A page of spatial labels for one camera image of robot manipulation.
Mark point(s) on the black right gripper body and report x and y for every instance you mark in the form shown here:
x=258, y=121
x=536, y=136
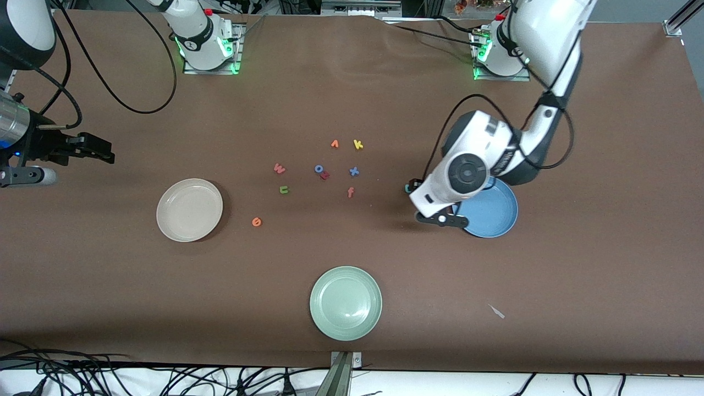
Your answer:
x=45, y=144

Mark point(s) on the pink foam letter m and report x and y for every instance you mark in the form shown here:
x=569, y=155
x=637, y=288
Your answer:
x=279, y=169

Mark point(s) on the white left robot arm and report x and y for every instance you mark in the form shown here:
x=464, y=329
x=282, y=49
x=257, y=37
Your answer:
x=550, y=33

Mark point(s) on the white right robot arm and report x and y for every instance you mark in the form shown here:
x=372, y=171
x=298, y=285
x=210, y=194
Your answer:
x=192, y=33

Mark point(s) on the blue plate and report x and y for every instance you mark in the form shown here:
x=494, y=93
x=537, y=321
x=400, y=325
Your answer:
x=495, y=214

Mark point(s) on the brown table cover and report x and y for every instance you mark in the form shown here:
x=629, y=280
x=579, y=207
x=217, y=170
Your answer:
x=352, y=242

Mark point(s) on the beige brown plate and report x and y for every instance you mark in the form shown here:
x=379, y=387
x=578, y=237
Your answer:
x=190, y=212

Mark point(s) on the green plate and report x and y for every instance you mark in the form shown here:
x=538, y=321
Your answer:
x=345, y=303

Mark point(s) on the white tape scrap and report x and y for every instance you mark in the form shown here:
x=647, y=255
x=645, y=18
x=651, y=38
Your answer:
x=498, y=312

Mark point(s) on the orange dried plant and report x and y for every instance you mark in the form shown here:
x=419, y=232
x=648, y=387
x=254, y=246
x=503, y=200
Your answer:
x=461, y=6

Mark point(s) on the grey metal beam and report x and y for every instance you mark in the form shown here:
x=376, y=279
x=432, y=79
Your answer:
x=357, y=8

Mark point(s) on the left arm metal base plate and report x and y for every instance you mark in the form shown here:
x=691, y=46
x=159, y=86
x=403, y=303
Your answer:
x=498, y=78

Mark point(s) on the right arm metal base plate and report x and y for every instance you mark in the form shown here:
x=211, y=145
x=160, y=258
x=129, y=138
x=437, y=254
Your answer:
x=238, y=55

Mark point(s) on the metal table edge bracket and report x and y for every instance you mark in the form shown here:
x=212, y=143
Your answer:
x=342, y=379

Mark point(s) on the aluminium frame profile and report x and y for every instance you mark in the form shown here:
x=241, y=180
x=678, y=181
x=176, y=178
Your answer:
x=679, y=19

